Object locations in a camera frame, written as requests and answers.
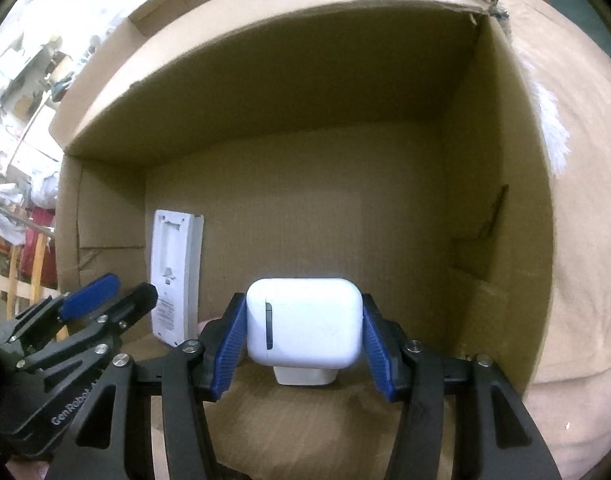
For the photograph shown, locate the white rectangular container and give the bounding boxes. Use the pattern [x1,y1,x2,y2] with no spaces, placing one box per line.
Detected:
[273,366,338,387]

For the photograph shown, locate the white earbuds charging case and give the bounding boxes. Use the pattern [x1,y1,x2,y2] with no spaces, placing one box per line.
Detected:
[246,278,363,370]

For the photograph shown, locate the brown cardboard box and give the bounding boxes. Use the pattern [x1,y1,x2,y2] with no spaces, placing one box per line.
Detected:
[50,0,558,479]

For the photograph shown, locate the white fluffy patterned blanket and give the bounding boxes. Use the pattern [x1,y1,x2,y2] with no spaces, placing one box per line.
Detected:
[490,3,571,178]

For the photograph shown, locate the white remote control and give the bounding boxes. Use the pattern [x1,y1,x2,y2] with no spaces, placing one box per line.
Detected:
[149,209,204,347]

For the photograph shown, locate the wooden chair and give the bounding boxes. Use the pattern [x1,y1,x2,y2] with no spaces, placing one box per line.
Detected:
[0,231,59,326]

